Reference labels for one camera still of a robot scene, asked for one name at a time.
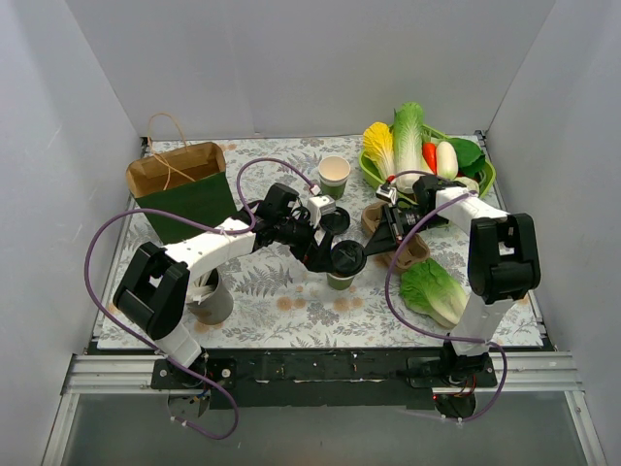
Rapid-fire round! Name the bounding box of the yellow cabbage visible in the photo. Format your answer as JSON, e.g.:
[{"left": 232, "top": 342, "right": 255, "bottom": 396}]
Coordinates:
[{"left": 363, "top": 122, "right": 396, "bottom": 180}]

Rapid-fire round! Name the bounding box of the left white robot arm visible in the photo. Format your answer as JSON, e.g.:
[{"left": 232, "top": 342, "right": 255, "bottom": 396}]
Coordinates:
[{"left": 113, "top": 183, "right": 336, "bottom": 388}]

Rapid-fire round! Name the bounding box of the red orange pepper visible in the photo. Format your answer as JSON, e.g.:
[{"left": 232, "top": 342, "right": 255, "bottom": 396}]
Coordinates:
[{"left": 422, "top": 142, "right": 437, "bottom": 174}]

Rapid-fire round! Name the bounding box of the dark green leafy vegetable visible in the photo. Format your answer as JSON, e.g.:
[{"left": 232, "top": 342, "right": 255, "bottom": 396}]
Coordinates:
[{"left": 447, "top": 138, "right": 485, "bottom": 178}]

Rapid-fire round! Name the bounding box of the wrist white camera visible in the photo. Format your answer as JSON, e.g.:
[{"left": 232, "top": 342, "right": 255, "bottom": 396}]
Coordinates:
[
  {"left": 307, "top": 195, "right": 336, "bottom": 228},
  {"left": 376, "top": 183, "right": 399, "bottom": 205}
]

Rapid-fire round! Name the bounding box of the tall green napa cabbage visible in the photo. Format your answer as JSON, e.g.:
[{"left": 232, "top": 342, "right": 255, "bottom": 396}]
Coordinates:
[{"left": 392, "top": 102, "right": 429, "bottom": 193}]

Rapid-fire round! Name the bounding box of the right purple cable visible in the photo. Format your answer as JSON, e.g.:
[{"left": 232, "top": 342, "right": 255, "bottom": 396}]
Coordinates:
[{"left": 383, "top": 170, "right": 508, "bottom": 422}]

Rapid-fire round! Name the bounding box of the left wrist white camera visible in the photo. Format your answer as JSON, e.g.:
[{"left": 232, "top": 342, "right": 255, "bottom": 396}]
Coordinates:
[{"left": 307, "top": 195, "right": 336, "bottom": 228}]

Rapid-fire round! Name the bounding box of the white radish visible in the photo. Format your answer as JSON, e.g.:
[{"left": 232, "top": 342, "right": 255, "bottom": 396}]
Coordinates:
[{"left": 436, "top": 141, "right": 459, "bottom": 180}]

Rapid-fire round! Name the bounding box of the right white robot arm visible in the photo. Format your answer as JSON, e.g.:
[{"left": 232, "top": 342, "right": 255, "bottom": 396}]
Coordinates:
[{"left": 365, "top": 174, "right": 540, "bottom": 387}]

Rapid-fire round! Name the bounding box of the small white bok choy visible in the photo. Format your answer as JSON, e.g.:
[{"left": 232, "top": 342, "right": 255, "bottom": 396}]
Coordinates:
[{"left": 455, "top": 177, "right": 480, "bottom": 194}]

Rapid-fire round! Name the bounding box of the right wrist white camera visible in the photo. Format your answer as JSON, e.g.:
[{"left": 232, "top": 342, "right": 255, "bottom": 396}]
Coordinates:
[{"left": 376, "top": 183, "right": 399, "bottom": 205}]

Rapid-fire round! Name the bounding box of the green lettuce on mat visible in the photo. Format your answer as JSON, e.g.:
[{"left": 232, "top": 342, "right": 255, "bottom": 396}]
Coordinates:
[{"left": 400, "top": 258, "right": 469, "bottom": 329}]

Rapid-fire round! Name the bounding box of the grey straw holder cup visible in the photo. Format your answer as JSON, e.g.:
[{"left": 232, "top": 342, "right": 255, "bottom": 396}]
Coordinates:
[{"left": 185, "top": 269, "right": 234, "bottom": 325}]

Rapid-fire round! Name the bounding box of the green paper coffee cup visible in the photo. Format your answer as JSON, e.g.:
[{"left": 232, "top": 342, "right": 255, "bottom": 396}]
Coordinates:
[{"left": 326, "top": 273, "right": 356, "bottom": 290}]

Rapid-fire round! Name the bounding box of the aluminium frame rail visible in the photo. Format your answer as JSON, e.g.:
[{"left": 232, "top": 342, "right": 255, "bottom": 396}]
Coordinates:
[{"left": 61, "top": 351, "right": 583, "bottom": 394}]

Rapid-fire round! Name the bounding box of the floral patterned table mat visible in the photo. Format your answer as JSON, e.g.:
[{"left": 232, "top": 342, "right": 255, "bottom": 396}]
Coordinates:
[{"left": 95, "top": 136, "right": 542, "bottom": 350}]

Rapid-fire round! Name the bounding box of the green brown paper bag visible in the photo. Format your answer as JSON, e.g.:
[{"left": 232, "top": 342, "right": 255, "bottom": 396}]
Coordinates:
[{"left": 126, "top": 131, "right": 237, "bottom": 227}]

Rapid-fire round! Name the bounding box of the green plastic vegetable basket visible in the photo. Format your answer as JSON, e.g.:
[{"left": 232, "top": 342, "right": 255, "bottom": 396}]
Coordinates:
[{"left": 358, "top": 124, "right": 496, "bottom": 197}]

